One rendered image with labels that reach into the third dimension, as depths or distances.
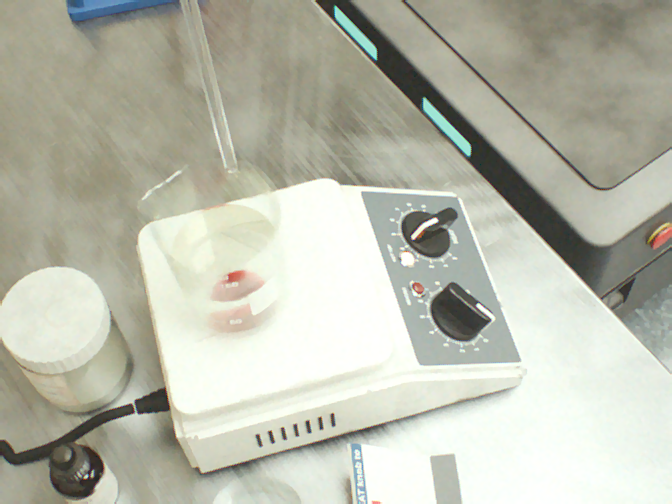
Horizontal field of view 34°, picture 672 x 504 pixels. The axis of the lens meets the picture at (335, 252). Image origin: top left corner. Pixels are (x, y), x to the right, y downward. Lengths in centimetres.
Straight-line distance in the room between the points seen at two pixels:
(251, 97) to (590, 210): 52
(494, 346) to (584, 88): 68
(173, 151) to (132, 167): 3
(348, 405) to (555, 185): 65
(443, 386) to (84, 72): 36
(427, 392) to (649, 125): 70
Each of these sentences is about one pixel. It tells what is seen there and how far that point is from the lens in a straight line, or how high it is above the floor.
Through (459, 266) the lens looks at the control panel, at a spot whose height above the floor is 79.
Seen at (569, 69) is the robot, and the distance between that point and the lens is 129.
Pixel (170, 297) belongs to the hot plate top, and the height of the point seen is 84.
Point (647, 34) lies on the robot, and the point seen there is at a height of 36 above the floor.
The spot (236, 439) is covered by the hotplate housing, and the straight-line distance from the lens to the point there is 60.
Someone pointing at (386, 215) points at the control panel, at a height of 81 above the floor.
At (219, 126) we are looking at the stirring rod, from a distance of 47.
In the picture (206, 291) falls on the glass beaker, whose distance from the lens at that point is 53.
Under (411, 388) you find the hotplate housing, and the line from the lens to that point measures 60.
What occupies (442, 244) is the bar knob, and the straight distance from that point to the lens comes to 65.
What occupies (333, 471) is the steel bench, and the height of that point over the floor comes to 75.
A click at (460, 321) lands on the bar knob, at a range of 62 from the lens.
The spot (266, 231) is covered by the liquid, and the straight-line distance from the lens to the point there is 56.
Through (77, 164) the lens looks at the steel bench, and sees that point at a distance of 76.
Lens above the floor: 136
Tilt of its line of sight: 61 degrees down
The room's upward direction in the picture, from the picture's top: 5 degrees counter-clockwise
